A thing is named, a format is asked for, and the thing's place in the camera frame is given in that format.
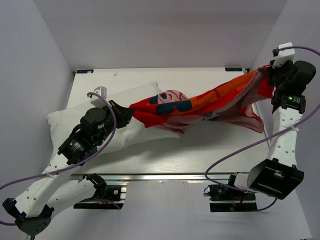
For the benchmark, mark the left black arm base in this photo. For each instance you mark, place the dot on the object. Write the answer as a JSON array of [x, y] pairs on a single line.
[[113, 199]]

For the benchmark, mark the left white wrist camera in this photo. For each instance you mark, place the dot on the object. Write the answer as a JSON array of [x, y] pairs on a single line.
[[100, 97]]

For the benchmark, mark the red pink patterned pillowcase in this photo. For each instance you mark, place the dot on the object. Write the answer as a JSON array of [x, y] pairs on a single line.
[[231, 102]]

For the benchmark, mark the left blue table label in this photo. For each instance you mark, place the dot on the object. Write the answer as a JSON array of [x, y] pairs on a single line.
[[84, 71]]

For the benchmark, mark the blue table label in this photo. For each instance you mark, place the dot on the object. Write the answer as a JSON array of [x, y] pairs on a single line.
[[233, 69], [84, 71]]

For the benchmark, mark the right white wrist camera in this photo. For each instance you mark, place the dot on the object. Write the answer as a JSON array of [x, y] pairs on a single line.
[[282, 55]]

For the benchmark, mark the aluminium front rail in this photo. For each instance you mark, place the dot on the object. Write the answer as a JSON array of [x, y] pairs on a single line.
[[157, 177]]

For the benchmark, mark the right blue table label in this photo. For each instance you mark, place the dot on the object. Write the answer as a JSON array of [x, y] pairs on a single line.
[[233, 69]]

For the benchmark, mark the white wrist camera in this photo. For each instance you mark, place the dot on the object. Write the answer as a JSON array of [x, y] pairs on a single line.
[[282, 55], [100, 97]]

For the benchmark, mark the white pillow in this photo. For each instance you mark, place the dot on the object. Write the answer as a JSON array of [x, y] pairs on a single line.
[[62, 122]]

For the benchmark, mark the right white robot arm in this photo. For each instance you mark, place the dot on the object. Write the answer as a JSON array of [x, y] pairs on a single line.
[[277, 176]]

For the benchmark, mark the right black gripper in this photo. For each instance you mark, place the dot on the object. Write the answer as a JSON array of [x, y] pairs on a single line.
[[287, 65]]

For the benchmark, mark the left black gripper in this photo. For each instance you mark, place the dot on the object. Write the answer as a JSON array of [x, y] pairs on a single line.
[[125, 115]]

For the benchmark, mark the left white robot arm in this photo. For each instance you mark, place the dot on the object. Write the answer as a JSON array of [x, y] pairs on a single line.
[[34, 209]]

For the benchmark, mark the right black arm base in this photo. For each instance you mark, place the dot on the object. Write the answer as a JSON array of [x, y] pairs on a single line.
[[226, 200]]

